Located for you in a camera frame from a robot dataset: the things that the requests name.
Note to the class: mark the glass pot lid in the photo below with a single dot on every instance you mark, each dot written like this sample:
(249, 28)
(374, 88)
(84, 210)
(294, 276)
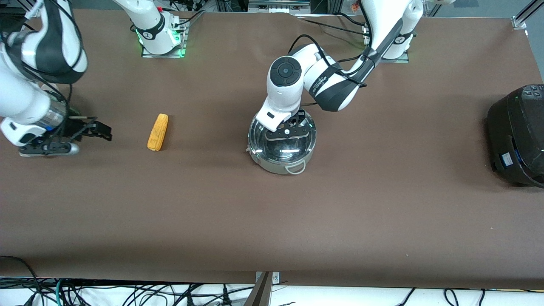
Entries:
(284, 151)

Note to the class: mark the black rice cooker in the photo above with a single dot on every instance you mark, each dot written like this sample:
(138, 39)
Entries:
(518, 136)

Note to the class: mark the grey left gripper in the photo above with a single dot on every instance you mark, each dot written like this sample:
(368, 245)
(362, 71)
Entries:
(296, 120)

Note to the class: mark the orange toy food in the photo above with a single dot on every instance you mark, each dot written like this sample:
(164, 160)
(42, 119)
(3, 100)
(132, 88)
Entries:
(356, 5)

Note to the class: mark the metal table edge bracket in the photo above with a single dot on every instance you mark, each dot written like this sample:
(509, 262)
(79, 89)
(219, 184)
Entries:
(265, 289)

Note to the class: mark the yellow corn cob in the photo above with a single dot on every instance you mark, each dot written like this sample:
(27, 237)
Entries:
(157, 131)

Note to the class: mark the aluminium frame rail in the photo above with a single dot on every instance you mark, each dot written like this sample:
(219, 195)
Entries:
(278, 5)

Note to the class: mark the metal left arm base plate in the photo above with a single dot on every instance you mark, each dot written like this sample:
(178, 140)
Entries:
(403, 59)

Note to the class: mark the aluminium table corner bracket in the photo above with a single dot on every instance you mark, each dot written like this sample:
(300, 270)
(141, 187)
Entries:
(519, 22)

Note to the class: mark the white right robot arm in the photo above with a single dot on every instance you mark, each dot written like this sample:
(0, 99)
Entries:
(17, 97)

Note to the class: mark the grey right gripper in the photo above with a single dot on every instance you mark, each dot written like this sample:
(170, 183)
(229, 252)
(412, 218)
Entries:
(76, 127)

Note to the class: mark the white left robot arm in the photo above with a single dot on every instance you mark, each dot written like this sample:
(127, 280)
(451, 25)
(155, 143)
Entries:
(284, 85)

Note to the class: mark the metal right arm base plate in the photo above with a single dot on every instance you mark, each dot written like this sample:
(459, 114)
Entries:
(170, 55)

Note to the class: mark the stainless steel pot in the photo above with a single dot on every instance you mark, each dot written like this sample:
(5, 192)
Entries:
(272, 166)

